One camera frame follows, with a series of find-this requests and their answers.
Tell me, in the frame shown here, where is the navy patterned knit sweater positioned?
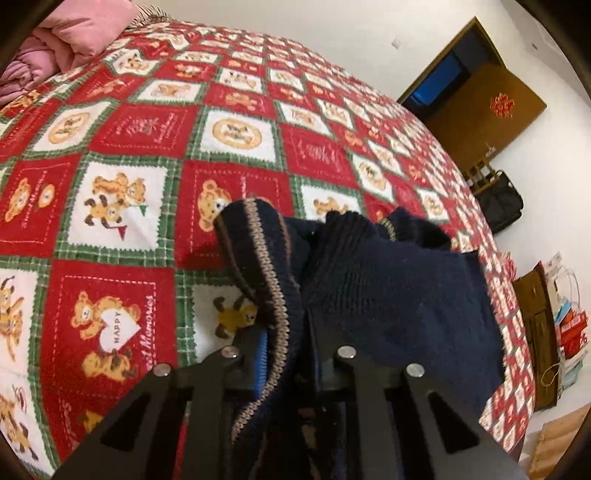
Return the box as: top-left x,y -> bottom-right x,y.
214,199 -> 505,479

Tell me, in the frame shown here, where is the shopping bags pile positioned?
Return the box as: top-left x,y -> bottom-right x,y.
542,252 -> 590,396

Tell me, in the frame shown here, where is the brown wooden cabinet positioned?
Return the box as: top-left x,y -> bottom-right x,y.
513,262 -> 560,411

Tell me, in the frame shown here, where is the red teddy bear bedspread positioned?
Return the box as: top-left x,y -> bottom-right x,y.
1,22 -> 535,479

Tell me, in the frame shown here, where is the black bag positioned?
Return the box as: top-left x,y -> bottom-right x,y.
475,170 -> 524,235

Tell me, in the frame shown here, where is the wooden chair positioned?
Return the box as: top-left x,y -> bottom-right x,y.
462,157 -> 500,195

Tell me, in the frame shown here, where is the red door decoration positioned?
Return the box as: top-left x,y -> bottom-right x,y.
489,92 -> 516,119

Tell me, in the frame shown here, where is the brown wooden door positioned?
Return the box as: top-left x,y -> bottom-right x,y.
399,18 -> 547,171

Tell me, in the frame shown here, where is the pink folded quilt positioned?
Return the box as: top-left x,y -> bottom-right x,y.
1,0 -> 138,106

